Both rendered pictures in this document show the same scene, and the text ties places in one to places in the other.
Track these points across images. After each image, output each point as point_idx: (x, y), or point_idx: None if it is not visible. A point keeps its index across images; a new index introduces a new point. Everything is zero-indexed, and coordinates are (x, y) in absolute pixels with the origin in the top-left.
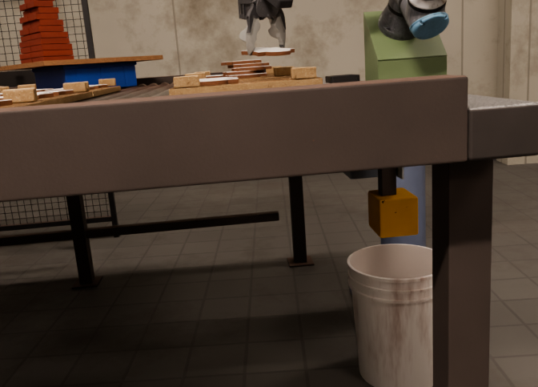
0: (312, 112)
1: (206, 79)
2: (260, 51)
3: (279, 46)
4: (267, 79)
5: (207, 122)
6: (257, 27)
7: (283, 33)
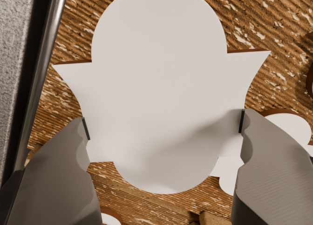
0: None
1: (310, 133)
2: (249, 59)
3: (89, 133)
4: (220, 9)
5: None
6: (263, 180)
7: (47, 153)
